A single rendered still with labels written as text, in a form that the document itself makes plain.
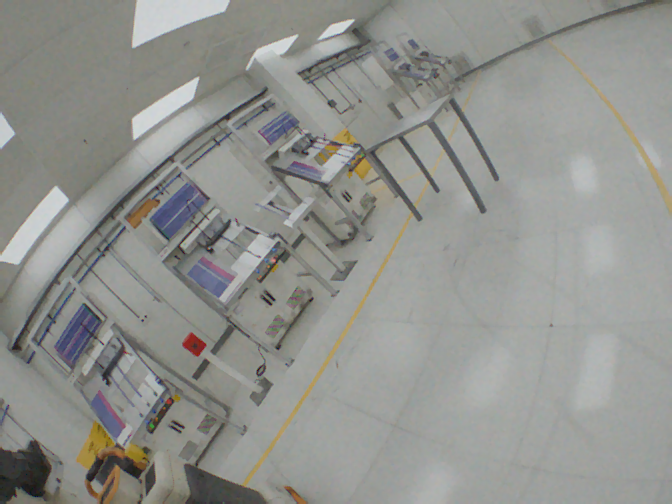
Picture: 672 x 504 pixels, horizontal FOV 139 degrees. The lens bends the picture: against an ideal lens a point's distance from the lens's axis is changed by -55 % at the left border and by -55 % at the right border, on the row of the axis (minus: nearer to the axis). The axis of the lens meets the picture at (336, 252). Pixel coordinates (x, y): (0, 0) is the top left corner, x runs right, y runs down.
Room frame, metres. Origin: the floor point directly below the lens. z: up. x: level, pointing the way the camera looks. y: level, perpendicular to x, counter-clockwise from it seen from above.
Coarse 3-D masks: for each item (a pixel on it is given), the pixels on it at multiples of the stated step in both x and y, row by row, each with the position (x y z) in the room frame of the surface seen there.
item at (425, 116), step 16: (448, 96) 1.62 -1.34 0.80; (416, 112) 1.92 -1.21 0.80; (432, 112) 1.55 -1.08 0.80; (400, 128) 1.83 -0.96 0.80; (416, 128) 1.60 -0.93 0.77; (432, 128) 1.50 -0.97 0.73; (448, 144) 1.49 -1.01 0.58; (480, 144) 1.64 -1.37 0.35; (416, 160) 2.25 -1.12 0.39; (464, 176) 1.49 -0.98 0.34; (496, 176) 1.63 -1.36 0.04; (400, 192) 2.09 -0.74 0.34; (480, 208) 1.50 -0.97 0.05
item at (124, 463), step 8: (120, 448) 0.63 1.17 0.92; (112, 456) 0.60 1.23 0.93; (104, 464) 0.56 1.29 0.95; (112, 464) 0.57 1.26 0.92; (120, 464) 0.58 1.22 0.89; (128, 464) 0.57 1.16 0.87; (104, 472) 0.54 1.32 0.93; (128, 472) 0.56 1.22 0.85; (136, 472) 0.56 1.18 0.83; (104, 480) 0.51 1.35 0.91
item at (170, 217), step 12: (180, 192) 2.50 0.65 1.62; (192, 192) 2.54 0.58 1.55; (168, 204) 2.42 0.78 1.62; (180, 204) 2.46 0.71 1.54; (192, 204) 2.50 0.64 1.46; (156, 216) 2.34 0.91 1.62; (168, 216) 2.38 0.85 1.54; (180, 216) 2.42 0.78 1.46; (168, 228) 2.34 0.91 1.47; (168, 240) 2.41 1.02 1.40
